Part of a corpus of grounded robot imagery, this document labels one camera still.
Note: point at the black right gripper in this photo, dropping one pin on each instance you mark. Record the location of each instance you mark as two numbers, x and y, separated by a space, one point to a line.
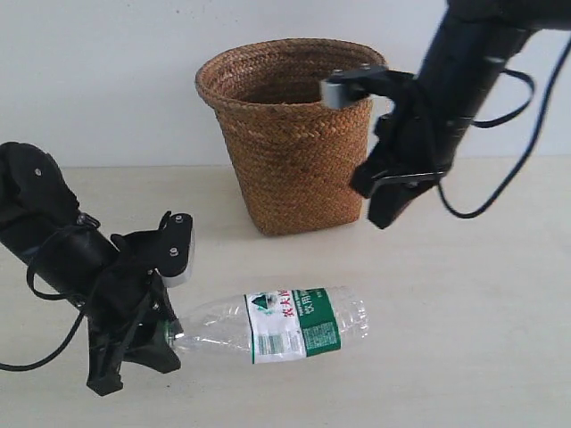
417 141

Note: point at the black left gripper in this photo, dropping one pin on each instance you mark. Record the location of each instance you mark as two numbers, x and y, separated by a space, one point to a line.
130 290

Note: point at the clear plastic bottle green label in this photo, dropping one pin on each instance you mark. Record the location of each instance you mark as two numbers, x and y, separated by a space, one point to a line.
276 326

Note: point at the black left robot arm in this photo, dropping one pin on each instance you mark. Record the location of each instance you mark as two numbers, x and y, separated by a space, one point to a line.
43 225

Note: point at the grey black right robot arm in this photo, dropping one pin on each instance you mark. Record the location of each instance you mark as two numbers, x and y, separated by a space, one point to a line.
476 39

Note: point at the brown woven wicker basket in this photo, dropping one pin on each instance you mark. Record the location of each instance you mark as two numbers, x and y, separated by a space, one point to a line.
292 156

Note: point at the right wrist camera black silver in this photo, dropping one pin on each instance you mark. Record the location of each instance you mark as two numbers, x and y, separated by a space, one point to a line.
344 88

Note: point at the wrist camera black silver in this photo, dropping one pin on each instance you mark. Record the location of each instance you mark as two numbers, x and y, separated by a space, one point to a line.
344 88
176 248

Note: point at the left wrist camera black silver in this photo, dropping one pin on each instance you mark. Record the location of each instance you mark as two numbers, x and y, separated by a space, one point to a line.
176 248

